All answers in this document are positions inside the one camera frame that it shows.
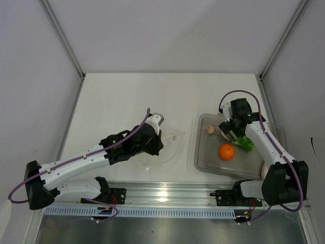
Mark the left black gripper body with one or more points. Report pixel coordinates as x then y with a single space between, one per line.
151 148

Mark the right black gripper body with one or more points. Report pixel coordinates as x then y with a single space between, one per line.
237 131

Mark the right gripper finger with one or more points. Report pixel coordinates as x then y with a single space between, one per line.
233 137
227 126

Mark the green lettuce leaf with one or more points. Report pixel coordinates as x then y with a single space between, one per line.
244 142

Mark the clear zip top bag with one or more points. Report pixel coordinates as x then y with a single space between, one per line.
172 139

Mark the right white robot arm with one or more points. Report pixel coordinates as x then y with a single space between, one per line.
286 179

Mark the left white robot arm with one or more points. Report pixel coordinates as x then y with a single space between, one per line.
55 181

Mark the clear plastic food container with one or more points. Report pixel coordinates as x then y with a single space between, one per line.
244 165

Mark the small beige mushroom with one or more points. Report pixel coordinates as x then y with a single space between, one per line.
211 129

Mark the orange fruit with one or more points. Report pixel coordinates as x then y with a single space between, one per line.
226 152

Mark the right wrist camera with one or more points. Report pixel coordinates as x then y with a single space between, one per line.
226 110

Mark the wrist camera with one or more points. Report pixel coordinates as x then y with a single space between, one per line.
226 110
155 120

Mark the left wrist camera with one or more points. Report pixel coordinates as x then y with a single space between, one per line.
155 120

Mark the right aluminium frame post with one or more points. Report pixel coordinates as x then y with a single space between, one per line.
298 13

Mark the aluminium frame post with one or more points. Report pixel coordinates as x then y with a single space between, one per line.
47 8
298 13

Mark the aluminium mounting rail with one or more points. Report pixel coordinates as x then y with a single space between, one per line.
148 193

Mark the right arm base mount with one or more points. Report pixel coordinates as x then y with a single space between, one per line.
228 198

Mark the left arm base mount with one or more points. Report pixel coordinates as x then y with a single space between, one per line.
116 196

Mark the white slotted cable duct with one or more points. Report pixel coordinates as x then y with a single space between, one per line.
145 212

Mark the left aluminium frame post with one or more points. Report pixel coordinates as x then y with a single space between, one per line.
47 8

